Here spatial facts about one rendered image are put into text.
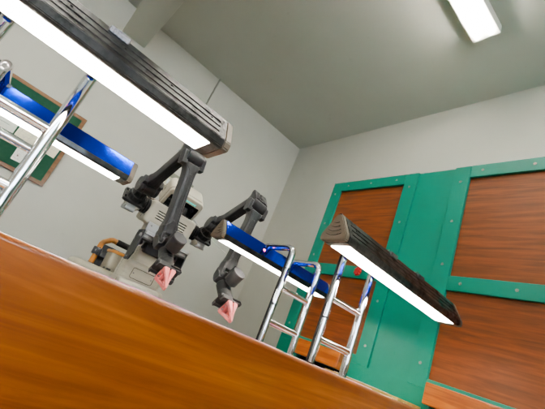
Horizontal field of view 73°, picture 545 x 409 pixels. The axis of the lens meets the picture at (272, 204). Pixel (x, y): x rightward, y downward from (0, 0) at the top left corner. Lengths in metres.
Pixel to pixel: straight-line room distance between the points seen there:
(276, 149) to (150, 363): 4.05
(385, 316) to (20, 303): 1.54
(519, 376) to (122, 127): 3.16
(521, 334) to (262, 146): 3.26
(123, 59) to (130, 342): 0.45
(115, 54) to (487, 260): 1.40
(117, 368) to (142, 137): 3.30
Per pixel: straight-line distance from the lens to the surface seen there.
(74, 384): 0.29
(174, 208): 1.52
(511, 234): 1.63
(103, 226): 3.37
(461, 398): 1.43
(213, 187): 3.76
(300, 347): 1.85
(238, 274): 1.49
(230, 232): 1.33
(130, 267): 1.97
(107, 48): 0.64
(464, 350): 1.53
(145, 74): 0.65
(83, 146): 1.17
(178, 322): 0.31
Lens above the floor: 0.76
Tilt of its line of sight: 20 degrees up
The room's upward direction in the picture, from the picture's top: 23 degrees clockwise
